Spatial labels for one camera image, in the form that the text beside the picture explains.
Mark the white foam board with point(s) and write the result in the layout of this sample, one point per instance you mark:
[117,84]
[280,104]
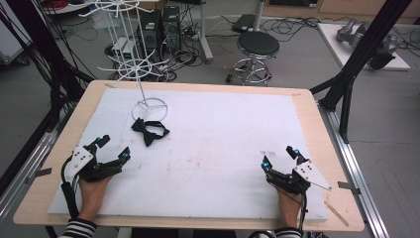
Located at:
[204,155]

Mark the striped left sleeve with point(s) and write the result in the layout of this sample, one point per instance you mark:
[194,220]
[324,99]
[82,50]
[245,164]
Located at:
[79,228]

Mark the black metal frame stand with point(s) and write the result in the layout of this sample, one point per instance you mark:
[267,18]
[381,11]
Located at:
[360,59]
[43,59]

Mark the black round stool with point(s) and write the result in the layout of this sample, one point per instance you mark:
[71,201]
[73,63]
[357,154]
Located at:
[256,56]

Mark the white platform board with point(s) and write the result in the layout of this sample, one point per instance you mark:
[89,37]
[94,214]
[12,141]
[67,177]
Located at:
[358,44]

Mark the person's left hand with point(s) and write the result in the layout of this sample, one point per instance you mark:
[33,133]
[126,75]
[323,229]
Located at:
[93,195]

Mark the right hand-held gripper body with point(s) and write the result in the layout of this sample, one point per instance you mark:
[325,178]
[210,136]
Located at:
[297,177]

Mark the wooden stick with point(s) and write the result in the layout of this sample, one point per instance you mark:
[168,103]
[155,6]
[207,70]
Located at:
[336,213]

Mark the striped sleeve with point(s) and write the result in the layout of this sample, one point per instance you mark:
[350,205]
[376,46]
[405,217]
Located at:
[288,232]
[79,228]

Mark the person's right hand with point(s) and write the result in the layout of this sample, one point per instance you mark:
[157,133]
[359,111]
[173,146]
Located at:
[289,208]

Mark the aluminium rail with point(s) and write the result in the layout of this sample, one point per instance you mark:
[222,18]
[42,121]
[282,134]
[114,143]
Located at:
[358,178]
[28,172]

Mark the black bow tie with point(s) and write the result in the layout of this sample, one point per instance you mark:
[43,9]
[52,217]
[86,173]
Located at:
[149,131]

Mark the small white device box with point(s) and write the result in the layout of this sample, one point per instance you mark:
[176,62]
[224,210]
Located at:
[123,48]

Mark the black computer tower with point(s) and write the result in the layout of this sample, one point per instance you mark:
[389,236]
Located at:
[171,28]
[150,31]

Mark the striped right sleeve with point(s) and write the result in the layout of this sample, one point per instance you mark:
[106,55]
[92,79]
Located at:
[288,232]

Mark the grey table leg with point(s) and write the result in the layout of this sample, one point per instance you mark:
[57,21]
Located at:
[204,29]

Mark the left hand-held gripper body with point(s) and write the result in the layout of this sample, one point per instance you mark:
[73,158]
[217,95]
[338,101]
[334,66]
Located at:
[86,165]

